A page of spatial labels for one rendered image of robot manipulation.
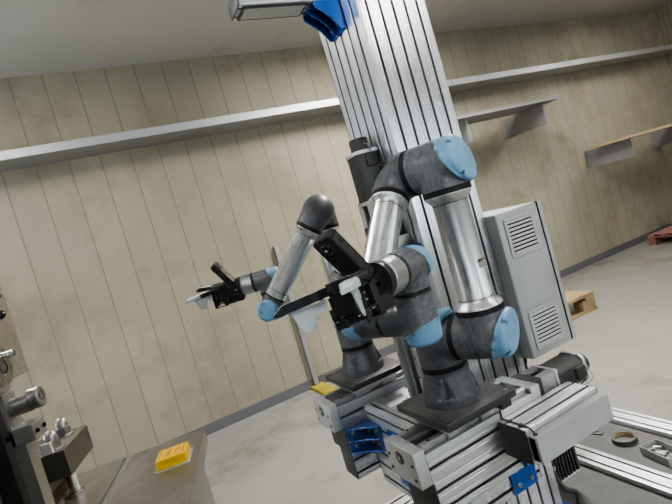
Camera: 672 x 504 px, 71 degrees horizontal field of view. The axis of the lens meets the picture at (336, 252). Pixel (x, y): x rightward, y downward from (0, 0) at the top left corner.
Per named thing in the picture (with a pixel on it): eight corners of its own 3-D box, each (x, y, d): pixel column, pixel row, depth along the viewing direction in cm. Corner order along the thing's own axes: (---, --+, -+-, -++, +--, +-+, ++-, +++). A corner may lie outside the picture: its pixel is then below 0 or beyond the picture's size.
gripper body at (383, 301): (369, 323, 74) (406, 300, 83) (347, 272, 74) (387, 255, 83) (334, 333, 79) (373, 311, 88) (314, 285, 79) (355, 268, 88)
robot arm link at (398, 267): (399, 249, 87) (366, 262, 92) (386, 254, 83) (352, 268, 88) (415, 287, 86) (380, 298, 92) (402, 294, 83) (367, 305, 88)
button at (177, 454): (187, 461, 111) (184, 451, 111) (157, 472, 110) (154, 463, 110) (190, 449, 118) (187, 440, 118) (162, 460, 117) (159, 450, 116)
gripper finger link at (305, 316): (284, 345, 75) (337, 322, 77) (270, 310, 75) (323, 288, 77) (282, 344, 78) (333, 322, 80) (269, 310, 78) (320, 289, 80)
